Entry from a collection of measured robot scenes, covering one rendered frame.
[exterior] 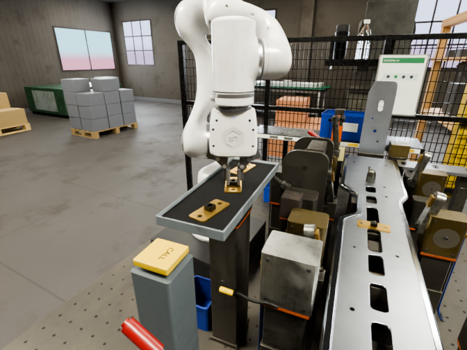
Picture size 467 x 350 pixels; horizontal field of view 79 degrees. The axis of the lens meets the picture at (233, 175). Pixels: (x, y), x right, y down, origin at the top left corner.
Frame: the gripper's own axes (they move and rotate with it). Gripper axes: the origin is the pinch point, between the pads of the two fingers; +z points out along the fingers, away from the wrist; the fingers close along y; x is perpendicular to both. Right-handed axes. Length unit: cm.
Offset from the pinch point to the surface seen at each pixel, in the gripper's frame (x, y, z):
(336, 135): 56, 41, 5
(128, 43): 1042, -408, -77
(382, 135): 75, 69, 9
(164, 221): -16.1, -12.0, 2.6
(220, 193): -4.4, -2.7, 2.6
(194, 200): -7.8, -7.7, 2.6
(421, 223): 9, 51, 17
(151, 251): -24.7, -11.6, 2.5
